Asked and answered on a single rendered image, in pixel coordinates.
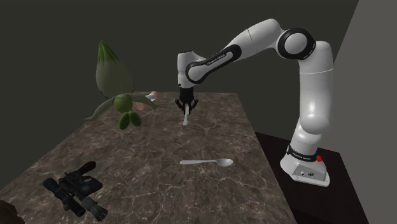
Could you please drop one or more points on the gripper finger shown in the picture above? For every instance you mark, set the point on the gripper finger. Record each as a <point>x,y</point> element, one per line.
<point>180,104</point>
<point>193,105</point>

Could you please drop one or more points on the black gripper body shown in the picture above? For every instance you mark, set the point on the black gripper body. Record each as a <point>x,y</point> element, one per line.
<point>186,94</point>

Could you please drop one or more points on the white plastic utensil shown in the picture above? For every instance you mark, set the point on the white plastic utensil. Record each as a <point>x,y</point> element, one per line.
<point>185,119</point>

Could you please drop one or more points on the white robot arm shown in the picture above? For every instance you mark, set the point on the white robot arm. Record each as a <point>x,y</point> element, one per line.
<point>313,93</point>

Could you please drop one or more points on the pink round object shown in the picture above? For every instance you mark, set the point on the pink round object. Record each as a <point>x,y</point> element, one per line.
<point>141,105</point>

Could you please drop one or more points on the silver spoon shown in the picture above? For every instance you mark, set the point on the silver spoon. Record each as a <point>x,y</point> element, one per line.
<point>224,162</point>

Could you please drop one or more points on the green plush figure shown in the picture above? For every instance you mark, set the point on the green plush figure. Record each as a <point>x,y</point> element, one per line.
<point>113,74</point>

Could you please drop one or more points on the black toy gun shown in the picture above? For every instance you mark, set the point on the black toy gun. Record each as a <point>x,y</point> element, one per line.
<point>76,190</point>

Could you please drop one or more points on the dark robot stand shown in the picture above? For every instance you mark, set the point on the dark robot stand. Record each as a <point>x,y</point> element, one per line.
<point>313,201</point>

